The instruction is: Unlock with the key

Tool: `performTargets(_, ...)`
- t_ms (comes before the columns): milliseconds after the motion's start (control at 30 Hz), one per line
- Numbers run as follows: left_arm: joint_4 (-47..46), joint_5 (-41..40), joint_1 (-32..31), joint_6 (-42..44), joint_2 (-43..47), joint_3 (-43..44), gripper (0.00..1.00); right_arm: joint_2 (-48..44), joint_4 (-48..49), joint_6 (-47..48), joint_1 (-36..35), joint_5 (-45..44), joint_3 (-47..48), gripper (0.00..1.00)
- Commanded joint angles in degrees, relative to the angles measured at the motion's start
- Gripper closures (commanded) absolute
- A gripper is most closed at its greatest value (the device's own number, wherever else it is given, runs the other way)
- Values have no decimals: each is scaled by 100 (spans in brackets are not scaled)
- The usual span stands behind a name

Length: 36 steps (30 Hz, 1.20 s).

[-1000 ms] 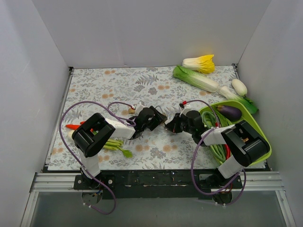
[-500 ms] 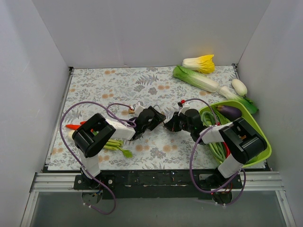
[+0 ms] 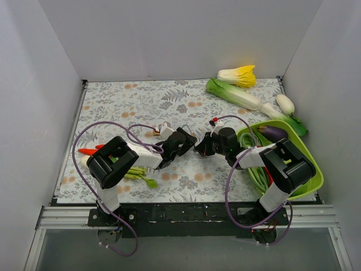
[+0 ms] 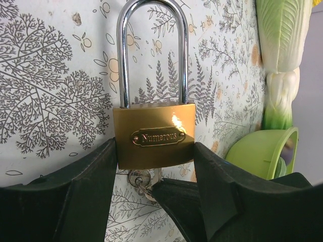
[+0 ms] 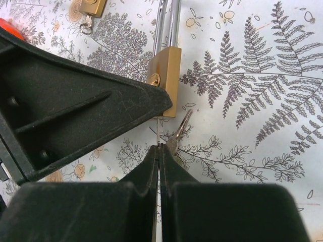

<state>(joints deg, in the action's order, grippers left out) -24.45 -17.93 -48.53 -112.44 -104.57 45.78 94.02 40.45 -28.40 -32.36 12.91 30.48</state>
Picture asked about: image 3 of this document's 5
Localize white green vegetable stalk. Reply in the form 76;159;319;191
81;155;89;167

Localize green white napa cabbage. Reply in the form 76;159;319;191
206;78;261;111

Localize white radish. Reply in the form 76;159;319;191
276;94;295;116

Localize purple eggplant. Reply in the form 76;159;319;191
257;125;288;143

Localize red chili pepper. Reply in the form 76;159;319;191
264;167;273;186

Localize green plastic basket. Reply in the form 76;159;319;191
250;120;324;200

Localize yellow white napa cabbage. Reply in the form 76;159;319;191
217;65;256;88

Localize purple cable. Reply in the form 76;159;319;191
215;115;293;245
72;121;164;257

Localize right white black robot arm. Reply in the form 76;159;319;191
195;127;316;225

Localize green long beans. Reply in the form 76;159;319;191
239;133;269;193

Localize large brass padlock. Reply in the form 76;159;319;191
182;124;196;137

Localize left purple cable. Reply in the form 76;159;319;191
72;121;164;257

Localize green celery stalks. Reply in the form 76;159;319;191
124;167;158;189

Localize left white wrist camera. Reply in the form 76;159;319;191
159;122;174;139

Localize black aluminium base frame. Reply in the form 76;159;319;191
37;202;338;238

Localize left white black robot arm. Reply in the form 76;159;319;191
86;128;197;226

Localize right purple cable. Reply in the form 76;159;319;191
215;115;293;245

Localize floral table mat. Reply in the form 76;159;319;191
74;79;267;203

